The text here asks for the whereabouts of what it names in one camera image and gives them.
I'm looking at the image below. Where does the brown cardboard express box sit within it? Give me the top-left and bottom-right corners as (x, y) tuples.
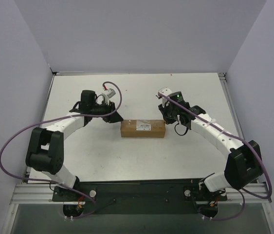
(120, 119), (166, 138)

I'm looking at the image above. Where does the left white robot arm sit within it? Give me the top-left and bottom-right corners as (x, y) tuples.
(25, 88), (123, 201)

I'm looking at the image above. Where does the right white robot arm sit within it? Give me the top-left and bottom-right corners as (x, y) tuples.
(157, 87), (263, 192)

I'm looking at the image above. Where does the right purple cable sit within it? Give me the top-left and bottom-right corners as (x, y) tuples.
(157, 92), (273, 221)

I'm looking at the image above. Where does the purple cable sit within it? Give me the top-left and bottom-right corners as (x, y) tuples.
(157, 92), (273, 221)
(0, 81), (124, 219)

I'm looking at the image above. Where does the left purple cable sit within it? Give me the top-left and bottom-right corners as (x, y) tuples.
(0, 81), (124, 219)

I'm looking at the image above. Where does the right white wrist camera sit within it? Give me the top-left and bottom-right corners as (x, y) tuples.
(156, 87), (172, 107)

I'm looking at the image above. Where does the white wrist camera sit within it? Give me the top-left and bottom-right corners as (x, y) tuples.
(101, 88), (116, 105)
(156, 87), (172, 107)

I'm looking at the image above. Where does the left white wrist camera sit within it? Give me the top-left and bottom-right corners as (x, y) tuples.
(101, 88), (116, 105)

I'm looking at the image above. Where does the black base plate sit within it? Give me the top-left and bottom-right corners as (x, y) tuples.
(52, 178), (227, 216)

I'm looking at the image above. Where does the aluminium frame rail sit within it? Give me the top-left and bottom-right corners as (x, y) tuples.
(10, 183), (271, 205)

